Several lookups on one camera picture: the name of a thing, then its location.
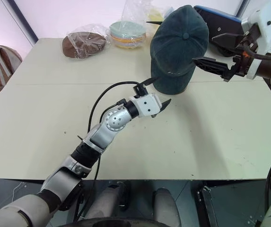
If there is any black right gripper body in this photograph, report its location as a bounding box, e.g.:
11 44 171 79
222 25 260 81

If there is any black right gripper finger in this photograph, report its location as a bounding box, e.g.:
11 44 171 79
192 56 229 79
210 32 244 51

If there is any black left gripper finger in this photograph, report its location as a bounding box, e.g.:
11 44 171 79
159 98 172 114

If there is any dark green baseball cap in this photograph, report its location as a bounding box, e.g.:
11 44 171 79
150 4 210 95

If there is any brown cap in plastic bag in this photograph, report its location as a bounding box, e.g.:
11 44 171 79
65 23 113 58

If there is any brown hat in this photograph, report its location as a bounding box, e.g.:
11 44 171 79
62 32 107 59

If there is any blue and black case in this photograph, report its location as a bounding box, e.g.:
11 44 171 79
193 5 245 58

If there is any stack of pastel hats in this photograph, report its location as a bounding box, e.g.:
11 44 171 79
109 21 148 50

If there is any clear bag with yellow item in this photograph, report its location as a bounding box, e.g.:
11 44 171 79
122 0 176 32

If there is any grey rounded robot leg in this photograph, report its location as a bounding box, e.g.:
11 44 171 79
83 181 132 221
152 187 182 227

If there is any dark round robot torso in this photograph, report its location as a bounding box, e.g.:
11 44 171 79
73 217 181 227

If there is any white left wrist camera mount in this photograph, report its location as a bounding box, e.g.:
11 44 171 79
133 93 163 117

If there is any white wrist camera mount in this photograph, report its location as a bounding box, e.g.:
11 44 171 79
241 4 271 80
133 93 163 117

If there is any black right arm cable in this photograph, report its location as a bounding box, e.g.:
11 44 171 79
243 44 271 197

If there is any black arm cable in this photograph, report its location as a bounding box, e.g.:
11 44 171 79
243 44 271 197
75 77 157 222

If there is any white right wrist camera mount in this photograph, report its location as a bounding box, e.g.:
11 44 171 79
241 4 271 80

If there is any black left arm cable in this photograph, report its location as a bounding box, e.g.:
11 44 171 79
75 77 157 222

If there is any black metal frame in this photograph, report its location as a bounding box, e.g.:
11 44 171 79
196 185 220 227

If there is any dark blue wall post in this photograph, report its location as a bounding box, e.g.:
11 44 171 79
1 0 39 47

